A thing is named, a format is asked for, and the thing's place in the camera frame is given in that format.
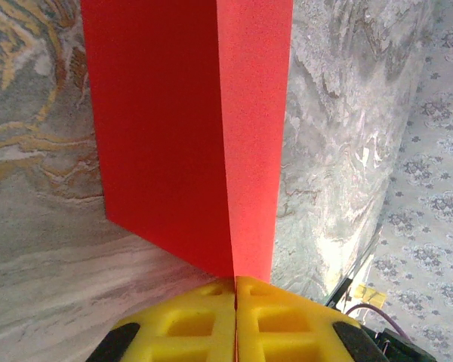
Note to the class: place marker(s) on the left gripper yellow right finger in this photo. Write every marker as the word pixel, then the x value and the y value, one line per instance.
pixel 287 328

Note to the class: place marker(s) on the yellow tape tag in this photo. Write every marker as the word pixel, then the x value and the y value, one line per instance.
pixel 370 296

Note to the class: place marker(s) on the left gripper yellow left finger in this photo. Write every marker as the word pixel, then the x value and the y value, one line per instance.
pixel 188 328

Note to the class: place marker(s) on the red cloth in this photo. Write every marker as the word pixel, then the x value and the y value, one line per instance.
pixel 181 132

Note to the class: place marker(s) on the small black circuit board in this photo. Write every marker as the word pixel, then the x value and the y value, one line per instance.
pixel 400 347

